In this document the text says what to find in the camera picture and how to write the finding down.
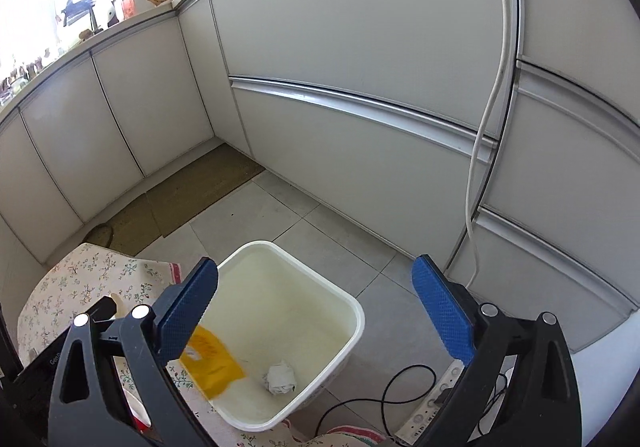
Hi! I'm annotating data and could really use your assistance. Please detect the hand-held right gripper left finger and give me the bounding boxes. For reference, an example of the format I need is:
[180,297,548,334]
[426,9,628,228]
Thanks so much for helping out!
[47,256,221,447]

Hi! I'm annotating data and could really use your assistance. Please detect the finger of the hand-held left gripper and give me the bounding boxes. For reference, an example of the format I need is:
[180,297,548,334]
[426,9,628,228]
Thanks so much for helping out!
[86,296,118,325]

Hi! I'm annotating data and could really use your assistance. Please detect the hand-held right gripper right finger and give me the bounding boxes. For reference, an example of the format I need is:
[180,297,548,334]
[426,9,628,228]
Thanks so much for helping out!
[410,254,583,447]

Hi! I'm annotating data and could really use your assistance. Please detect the white plastic bin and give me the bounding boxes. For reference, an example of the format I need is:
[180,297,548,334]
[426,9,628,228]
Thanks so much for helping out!
[192,240,366,430]

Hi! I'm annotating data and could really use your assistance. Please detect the floral tablecloth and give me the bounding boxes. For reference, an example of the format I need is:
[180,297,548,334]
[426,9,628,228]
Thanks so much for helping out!
[17,243,401,447]

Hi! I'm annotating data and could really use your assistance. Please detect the yellow wrapper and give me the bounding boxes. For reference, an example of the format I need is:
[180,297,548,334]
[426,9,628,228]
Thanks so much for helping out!
[180,324,246,398]

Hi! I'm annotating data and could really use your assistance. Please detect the round woven mat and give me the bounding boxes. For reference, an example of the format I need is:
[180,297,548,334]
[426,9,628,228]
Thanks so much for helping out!
[82,223,115,248]

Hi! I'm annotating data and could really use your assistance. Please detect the small brown floor mat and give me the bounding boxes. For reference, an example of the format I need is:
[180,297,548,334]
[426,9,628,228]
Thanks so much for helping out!
[107,192,163,255]

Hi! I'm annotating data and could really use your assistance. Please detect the white power strip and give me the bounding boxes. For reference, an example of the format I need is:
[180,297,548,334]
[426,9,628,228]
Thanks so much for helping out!
[392,359,516,445]

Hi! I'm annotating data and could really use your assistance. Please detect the crumpled white paper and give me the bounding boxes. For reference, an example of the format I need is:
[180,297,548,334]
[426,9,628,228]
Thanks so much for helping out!
[262,359,298,397]

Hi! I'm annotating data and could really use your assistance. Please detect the large brown floor mat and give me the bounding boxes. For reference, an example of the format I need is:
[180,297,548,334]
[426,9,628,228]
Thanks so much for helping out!
[145,143,266,238]

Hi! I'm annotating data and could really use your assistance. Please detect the white tall drawer unit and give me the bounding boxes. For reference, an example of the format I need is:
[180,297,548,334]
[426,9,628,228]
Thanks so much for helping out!
[445,0,640,353]

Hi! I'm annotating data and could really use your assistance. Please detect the white door cabinet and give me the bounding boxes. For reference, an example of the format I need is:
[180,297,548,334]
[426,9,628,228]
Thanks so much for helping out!
[0,10,217,273]

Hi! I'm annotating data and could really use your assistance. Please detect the row of small kitchen items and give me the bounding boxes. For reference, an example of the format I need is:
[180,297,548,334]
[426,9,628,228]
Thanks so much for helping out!
[0,50,53,100]

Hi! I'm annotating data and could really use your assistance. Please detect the white drawer cabinet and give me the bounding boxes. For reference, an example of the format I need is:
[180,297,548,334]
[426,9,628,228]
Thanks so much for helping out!
[172,0,518,273]

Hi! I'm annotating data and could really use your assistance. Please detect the black cable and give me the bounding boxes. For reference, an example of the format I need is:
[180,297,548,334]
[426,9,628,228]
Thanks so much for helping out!
[315,364,451,438]

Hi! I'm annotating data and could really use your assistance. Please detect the white cable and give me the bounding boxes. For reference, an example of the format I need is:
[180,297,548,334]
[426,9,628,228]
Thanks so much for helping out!
[465,0,513,288]

